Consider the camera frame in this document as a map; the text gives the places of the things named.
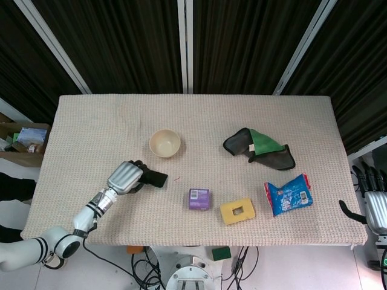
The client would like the cardboard box with items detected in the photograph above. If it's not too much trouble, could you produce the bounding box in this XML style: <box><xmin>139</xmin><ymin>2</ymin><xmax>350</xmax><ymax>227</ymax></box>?
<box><xmin>0</xmin><ymin>112</ymin><xmax>51</xmax><ymax>168</ymax></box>

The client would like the green block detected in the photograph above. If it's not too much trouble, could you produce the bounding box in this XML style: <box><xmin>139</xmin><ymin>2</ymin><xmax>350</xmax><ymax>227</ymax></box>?
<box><xmin>211</xmin><ymin>246</ymin><xmax>232</xmax><ymax>262</ymax></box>

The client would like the beige bowl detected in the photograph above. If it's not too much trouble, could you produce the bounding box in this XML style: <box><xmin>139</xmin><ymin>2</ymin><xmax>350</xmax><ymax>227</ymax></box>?
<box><xmin>149</xmin><ymin>129</ymin><xmax>181</xmax><ymax>158</ymax></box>

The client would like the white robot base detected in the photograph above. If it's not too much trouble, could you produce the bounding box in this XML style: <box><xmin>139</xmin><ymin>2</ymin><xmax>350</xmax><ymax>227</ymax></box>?
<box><xmin>157</xmin><ymin>246</ymin><xmax>224</xmax><ymax>290</ymax></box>

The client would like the purple small box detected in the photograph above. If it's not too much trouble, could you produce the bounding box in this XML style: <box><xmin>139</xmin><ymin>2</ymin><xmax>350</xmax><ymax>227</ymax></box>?
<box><xmin>187</xmin><ymin>188</ymin><xmax>210</xmax><ymax>211</ymax></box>

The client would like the beige woven tablecloth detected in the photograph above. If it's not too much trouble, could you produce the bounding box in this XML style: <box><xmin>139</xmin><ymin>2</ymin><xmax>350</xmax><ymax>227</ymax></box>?
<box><xmin>20</xmin><ymin>94</ymin><xmax>369</xmax><ymax>250</ymax></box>

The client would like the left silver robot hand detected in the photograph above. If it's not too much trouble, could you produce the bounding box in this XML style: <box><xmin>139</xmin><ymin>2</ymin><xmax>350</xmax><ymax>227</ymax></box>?
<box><xmin>106</xmin><ymin>159</ymin><xmax>151</xmax><ymax>196</ymax></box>

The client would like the white frame post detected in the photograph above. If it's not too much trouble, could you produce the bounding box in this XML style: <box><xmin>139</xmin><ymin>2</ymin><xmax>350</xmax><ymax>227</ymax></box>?
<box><xmin>13</xmin><ymin>0</ymin><xmax>92</xmax><ymax>94</ymax></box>
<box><xmin>272</xmin><ymin>0</ymin><xmax>339</xmax><ymax>96</ymax></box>
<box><xmin>177</xmin><ymin>0</ymin><xmax>194</xmax><ymax>94</ymax></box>

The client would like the teal blue smartphone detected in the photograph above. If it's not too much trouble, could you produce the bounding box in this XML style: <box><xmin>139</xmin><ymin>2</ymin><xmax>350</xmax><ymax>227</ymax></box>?
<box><xmin>143</xmin><ymin>169</ymin><xmax>169</xmax><ymax>189</ymax></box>

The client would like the green and grey cloth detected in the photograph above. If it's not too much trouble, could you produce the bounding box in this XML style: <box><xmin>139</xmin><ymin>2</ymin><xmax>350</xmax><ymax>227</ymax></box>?
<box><xmin>223</xmin><ymin>127</ymin><xmax>296</xmax><ymax>171</ymax></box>

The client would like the black cable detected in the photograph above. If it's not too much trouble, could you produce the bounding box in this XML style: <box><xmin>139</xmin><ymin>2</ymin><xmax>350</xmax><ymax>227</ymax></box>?
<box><xmin>82</xmin><ymin>238</ymin><xmax>166</xmax><ymax>290</ymax></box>

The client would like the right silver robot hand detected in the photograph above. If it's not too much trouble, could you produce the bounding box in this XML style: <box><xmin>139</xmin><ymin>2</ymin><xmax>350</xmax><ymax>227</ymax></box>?
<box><xmin>338</xmin><ymin>163</ymin><xmax>387</xmax><ymax>236</ymax></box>

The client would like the yellow sponge with hole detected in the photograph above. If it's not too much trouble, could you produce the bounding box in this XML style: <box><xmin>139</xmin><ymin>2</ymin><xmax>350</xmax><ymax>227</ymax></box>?
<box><xmin>220</xmin><ymin>197</ymin><xmax>256</xmax><ymax>227</ymax></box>

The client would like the black curtain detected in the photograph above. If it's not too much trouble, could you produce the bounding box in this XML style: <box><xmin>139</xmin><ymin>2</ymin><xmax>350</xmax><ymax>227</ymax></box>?
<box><xmin>0</xmin><ymin>0</ymin><xmax>387</xmax><ymax>155</ymax></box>

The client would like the blue snack bag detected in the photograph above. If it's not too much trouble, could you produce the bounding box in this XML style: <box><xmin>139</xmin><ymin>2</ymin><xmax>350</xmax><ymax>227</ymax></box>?
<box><xmin>263</xmin><ymin>173</ymin><xmax>314</xmax><ymax>218</ymax></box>

